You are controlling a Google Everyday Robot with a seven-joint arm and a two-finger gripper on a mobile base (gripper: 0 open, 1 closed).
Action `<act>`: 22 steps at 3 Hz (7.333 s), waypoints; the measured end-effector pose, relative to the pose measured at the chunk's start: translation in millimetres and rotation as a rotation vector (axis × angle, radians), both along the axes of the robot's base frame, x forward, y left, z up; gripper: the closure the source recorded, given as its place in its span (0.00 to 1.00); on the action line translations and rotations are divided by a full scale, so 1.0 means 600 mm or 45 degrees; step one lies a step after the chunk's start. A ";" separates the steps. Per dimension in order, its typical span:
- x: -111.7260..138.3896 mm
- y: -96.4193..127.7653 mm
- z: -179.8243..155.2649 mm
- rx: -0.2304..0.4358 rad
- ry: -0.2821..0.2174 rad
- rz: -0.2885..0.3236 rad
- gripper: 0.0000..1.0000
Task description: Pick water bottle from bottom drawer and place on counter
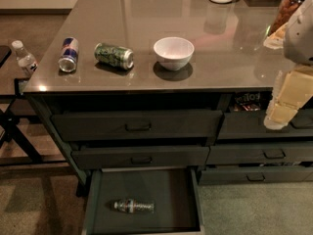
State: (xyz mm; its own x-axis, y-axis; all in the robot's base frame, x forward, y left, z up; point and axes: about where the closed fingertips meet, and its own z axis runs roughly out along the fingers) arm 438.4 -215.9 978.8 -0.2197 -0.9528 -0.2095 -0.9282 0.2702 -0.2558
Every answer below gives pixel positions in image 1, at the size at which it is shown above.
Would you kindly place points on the top right drawer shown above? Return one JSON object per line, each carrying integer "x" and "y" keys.
{"x": 249, "y": 125}

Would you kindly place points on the snack bag in drawer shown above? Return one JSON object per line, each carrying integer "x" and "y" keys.
{"x": 247, "y": 101}

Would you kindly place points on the green soda can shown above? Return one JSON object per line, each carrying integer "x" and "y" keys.
{"x": 115, "y": 56}

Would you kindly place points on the clear jar of snacks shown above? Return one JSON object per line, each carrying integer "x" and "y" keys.
{"x": 285, "y": 11}

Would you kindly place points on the middle right drawer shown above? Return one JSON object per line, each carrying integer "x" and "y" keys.
{"x": 259, "y": 153}

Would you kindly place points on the blue silver energy drink can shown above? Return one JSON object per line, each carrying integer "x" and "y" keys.
{"x": 69, "y": 55}

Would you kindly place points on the middle left drawer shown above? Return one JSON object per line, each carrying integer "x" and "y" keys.
{"x": 147, "y": 156}

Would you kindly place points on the open bottom left drawer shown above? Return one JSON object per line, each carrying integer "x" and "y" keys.
{"x": 174, "y": 191}

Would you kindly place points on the white bowl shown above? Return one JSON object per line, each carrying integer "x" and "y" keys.
{"x": 173, "y": 53}

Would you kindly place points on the clear plastic water bottle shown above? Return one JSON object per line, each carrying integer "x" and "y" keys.
{"x": 133, "y": 206}

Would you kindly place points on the dark side table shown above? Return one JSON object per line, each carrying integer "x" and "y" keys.
{"x": 16, "y": 109}

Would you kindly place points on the small bottle on side table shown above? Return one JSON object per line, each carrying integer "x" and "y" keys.
{"x": 25, "y": 59}

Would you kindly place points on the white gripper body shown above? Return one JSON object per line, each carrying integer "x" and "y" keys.
{"x": 299, "y": 38}

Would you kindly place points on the top left drawer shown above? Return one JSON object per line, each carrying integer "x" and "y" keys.
{"x": 94, "y": 126}

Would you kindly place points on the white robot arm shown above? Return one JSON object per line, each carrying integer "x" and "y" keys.
{"x": 297, "y": 42}

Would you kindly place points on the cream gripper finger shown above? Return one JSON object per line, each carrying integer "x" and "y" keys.
{"x": 277, "y": 116}

